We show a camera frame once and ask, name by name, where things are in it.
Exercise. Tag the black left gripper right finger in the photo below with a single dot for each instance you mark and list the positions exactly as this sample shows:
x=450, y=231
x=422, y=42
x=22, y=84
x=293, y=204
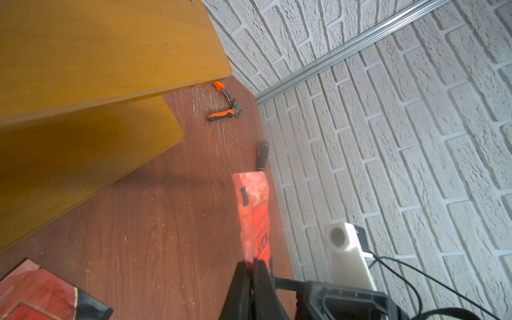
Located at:
x=265, y=302

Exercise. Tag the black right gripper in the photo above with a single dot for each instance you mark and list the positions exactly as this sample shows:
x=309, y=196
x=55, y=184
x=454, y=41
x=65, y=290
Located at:
x=317, y=300

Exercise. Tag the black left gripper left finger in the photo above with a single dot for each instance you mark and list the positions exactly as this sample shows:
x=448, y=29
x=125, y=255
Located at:
x=238, y=303

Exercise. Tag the red tea bag small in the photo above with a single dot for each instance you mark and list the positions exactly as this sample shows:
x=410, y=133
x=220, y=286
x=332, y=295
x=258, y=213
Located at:
x=252, y=192

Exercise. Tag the red tea bag large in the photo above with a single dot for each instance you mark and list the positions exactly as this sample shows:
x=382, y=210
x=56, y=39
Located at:
x=31, y=292

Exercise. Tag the yellow wooden two-tier shelf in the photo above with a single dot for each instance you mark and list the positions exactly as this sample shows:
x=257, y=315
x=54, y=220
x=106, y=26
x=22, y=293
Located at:
x=82, y=85

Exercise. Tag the orange black pliers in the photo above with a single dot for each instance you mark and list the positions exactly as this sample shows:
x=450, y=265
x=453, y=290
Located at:
x=234, y=109

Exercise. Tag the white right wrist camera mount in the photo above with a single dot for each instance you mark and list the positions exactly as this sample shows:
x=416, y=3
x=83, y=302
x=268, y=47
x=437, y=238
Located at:
x=349, y=250

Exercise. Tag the black orange screwdriver handle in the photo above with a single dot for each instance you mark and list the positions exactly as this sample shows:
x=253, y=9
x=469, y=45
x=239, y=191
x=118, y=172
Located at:
x=262, y=156

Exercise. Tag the aluminium frame rail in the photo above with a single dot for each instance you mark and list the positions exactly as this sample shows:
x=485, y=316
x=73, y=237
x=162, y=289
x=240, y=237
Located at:
x=406, y=16

